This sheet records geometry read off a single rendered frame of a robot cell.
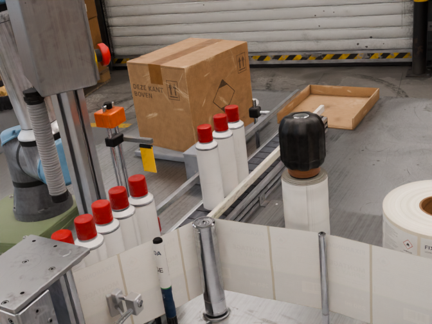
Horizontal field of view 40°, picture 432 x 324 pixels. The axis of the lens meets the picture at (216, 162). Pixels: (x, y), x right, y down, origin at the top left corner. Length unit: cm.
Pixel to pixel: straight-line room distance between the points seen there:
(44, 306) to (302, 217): 52
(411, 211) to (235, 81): 95
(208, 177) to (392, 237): 47
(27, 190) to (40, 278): 77
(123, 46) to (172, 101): 451
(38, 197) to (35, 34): 64
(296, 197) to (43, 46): 50
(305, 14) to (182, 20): 119
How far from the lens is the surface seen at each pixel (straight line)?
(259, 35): 564
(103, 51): 101
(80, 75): 99
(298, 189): 107
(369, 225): 129
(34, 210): 153
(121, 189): 108
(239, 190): 139
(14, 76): 134
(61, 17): 97
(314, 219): 110
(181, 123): 175
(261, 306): 108
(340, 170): 164
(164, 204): 127
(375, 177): 160
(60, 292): 80
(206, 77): 175
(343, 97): 219
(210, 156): 132
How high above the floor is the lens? 155
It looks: 24 degrees down
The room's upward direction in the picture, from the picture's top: 7 degrees counter-clockwise
